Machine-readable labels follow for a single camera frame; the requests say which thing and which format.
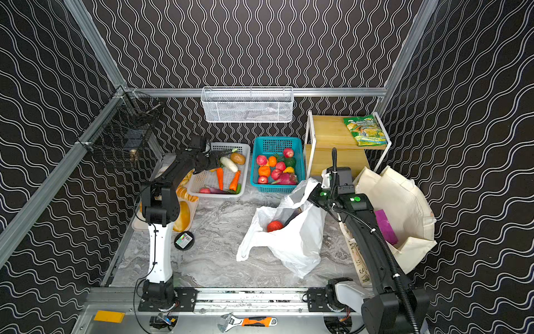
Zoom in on white plastic vegetable basket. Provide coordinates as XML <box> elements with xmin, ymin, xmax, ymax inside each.
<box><xmin>186</xmin><ymin>142</ymin><xmax>250</xmax><ymax>200</ymax></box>

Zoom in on white wire wall basket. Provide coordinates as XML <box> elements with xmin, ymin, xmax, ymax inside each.
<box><xmin>201</xmin><ymin>86</ymin><xmax>294</xmax><ymax>123</ymax></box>

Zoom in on small tangerine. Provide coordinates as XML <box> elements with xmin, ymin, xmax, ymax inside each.
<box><xmin>268</xmin><ymin>156</ymin><xmax>278</xmax><ymax>168</ymax></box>

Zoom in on oval bread loaf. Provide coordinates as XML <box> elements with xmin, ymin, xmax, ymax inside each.
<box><xmin>172</xmin><ymin>201</ymin><xmax>191</xmax><ymax>232</ymax></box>

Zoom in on light purple long eggplant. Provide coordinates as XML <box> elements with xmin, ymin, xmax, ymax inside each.
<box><xmin>199</xmin><ymin>187</ymin><xmax>232</xmax><ymax>195</ymax></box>

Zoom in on cream canvas tote bag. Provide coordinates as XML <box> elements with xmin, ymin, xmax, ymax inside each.
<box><xmin>353</xmin><ymin>166</ymin><xmax>437</xmax><ymax>274</ymax></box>

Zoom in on white plastic grocery bag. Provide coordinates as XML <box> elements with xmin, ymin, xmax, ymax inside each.
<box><xmin>236</xmin><ymin>178</ymin><xmax>326</xmax><ymax>278</ymax></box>

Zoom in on black wire wall basket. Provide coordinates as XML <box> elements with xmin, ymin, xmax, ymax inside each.
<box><xmin>83</xmin><ymin>92</ymin><xmax>163</xmax><ymax>170</ymax></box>

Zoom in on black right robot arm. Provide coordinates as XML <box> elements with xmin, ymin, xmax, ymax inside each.
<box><xmin>309</xmin><ymin>148</ymin><xmax>429</xmax><ymax>333</ymax></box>

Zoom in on purple snack bag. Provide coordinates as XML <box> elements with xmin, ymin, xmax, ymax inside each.
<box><xmin>375</xmin><ymin>210</ymin><xmax>399</xmax><ymax>245</ymax></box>

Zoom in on bread tray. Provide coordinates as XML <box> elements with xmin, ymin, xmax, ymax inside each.
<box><xmin>153</xmin><ymin>171</ymin><xmax>199</xmax><ymax>230</ymax></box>

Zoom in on orange fruit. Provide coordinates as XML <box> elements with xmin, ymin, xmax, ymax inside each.
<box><xmin>258</xmin><ymin>165</ymin><xmax>271</xmax><ymax>178</ymax></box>

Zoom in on red tomato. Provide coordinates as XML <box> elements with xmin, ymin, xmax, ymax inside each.
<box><xmin>267</xmin><ymin>221</ymin><xmax>284</xmax><ymax>232</ymax></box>

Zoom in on teal plastic fruit basket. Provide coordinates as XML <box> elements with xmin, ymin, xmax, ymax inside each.
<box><xmin>250</xmin><ymin>136</ymin><xmax>306</xmax><ymax>193</ymax></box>

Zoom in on white radish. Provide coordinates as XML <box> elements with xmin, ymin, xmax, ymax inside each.
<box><xmin>220</xmin><ymin>157</ymin><xmax>239</xmax><ymax>173</ymax></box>

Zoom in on red apple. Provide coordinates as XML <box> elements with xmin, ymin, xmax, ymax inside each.
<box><xmin>256</xmin><ymin>155</ymin><xmax>269</xmax><ymax>166</ymax></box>

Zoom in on green avocado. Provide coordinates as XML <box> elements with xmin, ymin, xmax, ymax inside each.
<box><xmin>284</xmin><ymin>157</ymin><xmax>296</xmax><ymax>168</ymax></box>

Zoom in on adjustable wrench orange handle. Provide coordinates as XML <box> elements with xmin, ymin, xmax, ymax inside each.
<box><xmin>218</xmin><ymin>313</ymin><xmax>278</xmax><ymax>333</ymax></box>

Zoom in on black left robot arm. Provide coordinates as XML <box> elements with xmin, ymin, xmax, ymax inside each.
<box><xmin>139</xmin><ymin>136</ymin><xmax>218</xmax><ymax>312</ymax></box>

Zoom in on pink dragon fruit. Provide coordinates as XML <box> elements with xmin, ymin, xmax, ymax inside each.
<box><xmin>273</xmin><ymin>173</ymin><xmax>298</xmax><ymax>185</ymax></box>

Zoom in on white two-tier shelf rack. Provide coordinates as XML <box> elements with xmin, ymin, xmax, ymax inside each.
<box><xmin>303</xmin><ymin>112</ymin><xmax>392</xmax><ymax>179</ymax></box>

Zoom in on brown potato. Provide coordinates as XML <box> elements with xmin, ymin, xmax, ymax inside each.
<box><xmin>230</xmin><ymin>152</ymin><xmax>246</xmax><ymax>166</ymax></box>

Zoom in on orange carrot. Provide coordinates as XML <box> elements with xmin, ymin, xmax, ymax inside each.
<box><xmin>229</xmin><ymin>171</ymin><xmax>241</xmax><ymax>191</ymax></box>
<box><xmin>216</xmin><ymin>168</ymin><xmax>225</xmax><ymax>191</ymax></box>

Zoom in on green yellow snack bag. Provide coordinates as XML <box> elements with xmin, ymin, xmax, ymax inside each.
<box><xmin>343</xmin><ymin>115</ymin><xmax>387</xmax><ymax>147</ymax></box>

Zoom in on round black label disc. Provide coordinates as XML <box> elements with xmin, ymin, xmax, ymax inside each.
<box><xmin>173</xmin><ymin>231</ymin><xmax>195</xmax><ymax>251</ymax></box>

